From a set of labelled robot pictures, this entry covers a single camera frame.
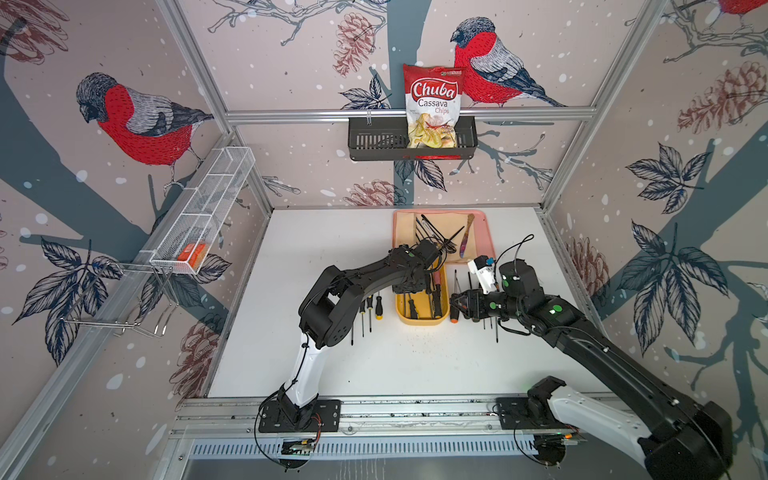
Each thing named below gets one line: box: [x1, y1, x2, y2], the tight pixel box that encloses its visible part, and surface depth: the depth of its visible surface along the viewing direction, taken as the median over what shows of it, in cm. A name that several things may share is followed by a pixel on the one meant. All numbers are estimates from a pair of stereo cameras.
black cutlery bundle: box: [415, 214, 465, 253], surface depth 114 cm
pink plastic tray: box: [392, 209, 496, 265], surface depth 116 cm
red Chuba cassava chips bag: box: [402, 64, 465, 149], surface depth 85 cm
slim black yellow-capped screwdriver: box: [375, 292, 384, 321], surface depth 94 cm
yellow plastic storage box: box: [395, 263, 450, 326], surface depth 94 cm
